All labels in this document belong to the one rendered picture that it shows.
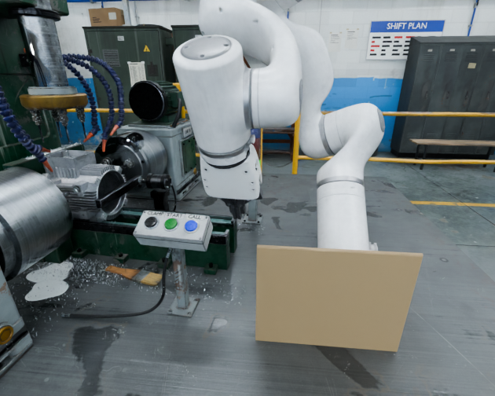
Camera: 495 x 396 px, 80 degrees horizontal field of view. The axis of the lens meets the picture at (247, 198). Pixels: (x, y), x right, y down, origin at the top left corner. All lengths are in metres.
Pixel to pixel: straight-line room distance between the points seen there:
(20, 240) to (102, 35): 3.95
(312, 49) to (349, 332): 0.66
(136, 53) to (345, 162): 3.86
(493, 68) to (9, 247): 6.36
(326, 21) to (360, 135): 5.28
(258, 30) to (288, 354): 0.65
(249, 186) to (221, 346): 0.42
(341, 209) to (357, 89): 5.42
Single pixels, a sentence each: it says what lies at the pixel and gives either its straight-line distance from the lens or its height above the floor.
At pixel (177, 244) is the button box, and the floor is 1.02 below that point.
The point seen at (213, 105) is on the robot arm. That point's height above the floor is 1.35.
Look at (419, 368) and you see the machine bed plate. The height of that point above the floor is 0.80.
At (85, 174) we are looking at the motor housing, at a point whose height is 1.09.
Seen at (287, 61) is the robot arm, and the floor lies 1.40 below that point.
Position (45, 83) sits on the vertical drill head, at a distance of 1.10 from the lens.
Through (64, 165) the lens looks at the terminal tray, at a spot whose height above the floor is 1.12.
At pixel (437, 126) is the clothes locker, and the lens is 6.11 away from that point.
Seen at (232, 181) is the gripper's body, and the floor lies 1.22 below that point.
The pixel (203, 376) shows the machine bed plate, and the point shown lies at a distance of 0.73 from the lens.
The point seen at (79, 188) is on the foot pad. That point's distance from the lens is 1.05.
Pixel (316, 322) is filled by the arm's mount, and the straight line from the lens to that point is 0.74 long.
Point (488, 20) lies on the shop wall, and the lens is 6.87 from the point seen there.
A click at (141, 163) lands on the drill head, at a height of 1.06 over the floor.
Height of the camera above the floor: 1.39
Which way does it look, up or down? 23 degrees down
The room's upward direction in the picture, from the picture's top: straight up
